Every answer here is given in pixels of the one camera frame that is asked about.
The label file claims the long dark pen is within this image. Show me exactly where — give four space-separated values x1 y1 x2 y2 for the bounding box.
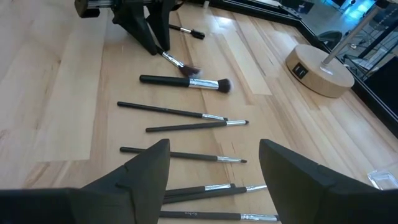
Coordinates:
116 101 229 122

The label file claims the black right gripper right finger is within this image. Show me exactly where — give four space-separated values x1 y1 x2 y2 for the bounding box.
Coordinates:
259 139 371 224

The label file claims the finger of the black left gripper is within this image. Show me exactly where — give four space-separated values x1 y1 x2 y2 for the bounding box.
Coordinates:
146 0 175 52
111 3 158 56

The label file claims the white shade wooden base lamp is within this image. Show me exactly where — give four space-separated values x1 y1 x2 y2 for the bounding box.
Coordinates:
285 5 382 99

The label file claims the clear acrylic organizer box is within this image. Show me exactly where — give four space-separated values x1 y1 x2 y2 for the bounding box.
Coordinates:
366 169 398 191

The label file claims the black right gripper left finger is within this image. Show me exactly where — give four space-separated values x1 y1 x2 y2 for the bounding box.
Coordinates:
81 139 171 224

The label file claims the short dark pen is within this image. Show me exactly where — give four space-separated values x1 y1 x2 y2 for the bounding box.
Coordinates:
145 119 249 133

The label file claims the thin black makeup brush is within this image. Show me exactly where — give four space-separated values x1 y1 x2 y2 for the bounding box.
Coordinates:
162 184 268 205

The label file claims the thick black makeup brush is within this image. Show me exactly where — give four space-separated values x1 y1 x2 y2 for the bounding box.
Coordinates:
139 74 233 94

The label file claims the fan-head black makeup brush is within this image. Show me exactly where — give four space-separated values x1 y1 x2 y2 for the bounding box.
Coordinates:
155 45 202 78

